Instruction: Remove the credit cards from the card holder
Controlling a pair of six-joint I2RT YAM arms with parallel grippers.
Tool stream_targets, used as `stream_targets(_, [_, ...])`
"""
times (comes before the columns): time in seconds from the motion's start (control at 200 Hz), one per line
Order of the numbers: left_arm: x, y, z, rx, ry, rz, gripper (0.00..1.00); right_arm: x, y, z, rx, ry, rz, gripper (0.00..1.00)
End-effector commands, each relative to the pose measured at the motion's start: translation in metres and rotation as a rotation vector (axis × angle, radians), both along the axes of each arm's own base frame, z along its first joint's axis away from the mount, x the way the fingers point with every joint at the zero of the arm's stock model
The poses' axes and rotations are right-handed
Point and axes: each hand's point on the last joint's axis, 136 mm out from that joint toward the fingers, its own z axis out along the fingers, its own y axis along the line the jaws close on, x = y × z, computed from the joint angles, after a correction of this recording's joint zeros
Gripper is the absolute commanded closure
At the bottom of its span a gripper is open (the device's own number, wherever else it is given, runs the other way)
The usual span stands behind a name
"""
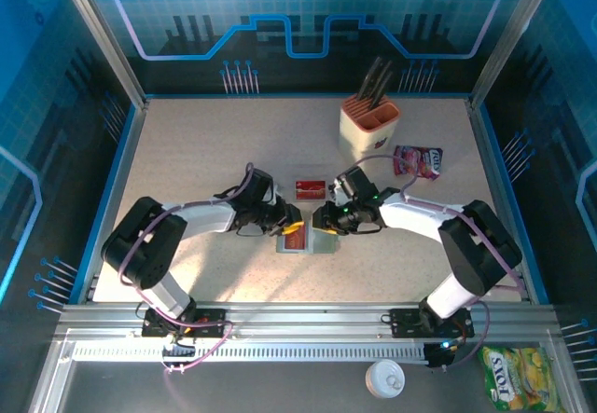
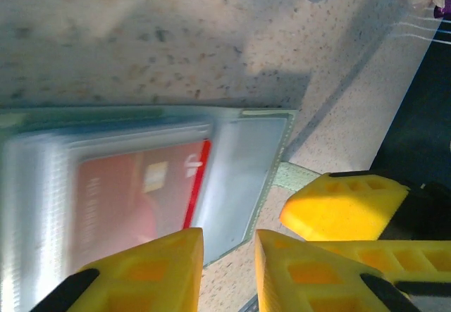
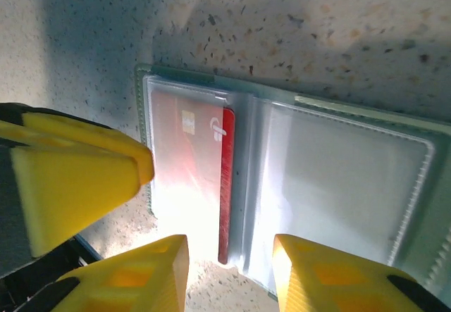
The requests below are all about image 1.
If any red credit card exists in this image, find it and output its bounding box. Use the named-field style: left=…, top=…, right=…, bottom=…
left=283, top=224, right=308, bottom=251
left=295, top=179, right=326, bottom=201

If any green card holder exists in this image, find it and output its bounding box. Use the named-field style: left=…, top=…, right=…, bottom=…
left=275, top=223, right=338, bottom=255

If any cream knife block orange top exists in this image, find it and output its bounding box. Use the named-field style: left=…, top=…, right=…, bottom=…
left=338, top=94, right=402, bottom=165

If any pink candy bag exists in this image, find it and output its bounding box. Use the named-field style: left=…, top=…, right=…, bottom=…
left=393, top=145, right=444, bottom=181

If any white tin can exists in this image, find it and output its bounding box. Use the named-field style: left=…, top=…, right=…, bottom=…
left=365, top=359, right=406, bottom=400

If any black electronics box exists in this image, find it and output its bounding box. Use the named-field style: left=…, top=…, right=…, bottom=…
left=424, top=337, right=461, bottom=370

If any yellow candy bag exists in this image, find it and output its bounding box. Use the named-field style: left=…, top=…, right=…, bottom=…
left=479, top=346, right=559, bottom=413

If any aluminium front rail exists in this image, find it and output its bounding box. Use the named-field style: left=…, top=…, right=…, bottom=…
left=55, top=301, right=563, bottom=339

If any aluminium rail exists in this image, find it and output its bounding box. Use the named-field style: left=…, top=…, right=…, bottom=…
left=465, top=98, right=535, bottom=305
left=55, top=301, right=563, bottom=339
left=76, top=98, right=150, bottom=305

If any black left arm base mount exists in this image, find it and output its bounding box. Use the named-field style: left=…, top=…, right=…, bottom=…
left=141, top=308, right=234, bottom=339

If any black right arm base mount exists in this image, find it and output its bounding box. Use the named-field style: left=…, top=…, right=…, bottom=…
left=388, top=308, right=476, bottom=339

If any slotted white cable duct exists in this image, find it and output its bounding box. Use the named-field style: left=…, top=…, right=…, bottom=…
left=72, top=343, right=428, bottom=364

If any black handled knife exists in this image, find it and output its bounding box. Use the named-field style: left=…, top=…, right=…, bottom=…
left=362, top=61, right=392, bottom=104
left=368, top=71, right=395, bottom=111
left=355, top=57, right=384, bottom=102

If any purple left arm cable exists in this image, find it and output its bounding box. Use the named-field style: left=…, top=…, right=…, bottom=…
left=116, top=161, right=256, bottom=375

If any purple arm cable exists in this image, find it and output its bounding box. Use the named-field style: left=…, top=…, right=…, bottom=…
left=116, top=161, right=256, bottom=375
left=347, top=154, right=526, bottom=371

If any aluminium right side rail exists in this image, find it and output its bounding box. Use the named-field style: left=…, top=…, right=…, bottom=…
left=465, top=98, right=535, bottom=305

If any aluminium left side rail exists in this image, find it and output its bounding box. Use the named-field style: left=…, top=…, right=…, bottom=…
left=76, top=98, right=150, bottom=305

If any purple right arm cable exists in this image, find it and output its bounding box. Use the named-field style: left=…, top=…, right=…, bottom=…
left=347, top=154, right=526, bottom=371

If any aluminium right corner post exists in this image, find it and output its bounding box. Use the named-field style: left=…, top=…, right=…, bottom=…
left=468, top=0, right=563, bottom=109

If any aluminium corner post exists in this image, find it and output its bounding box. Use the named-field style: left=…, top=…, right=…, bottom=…
left=468, top=0, right=563, bottom=109
left=50, top=0, right=149, bottom=109

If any aluminium left corner post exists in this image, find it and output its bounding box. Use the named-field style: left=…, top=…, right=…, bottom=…
left=50, top=0, right=149, bottom=109

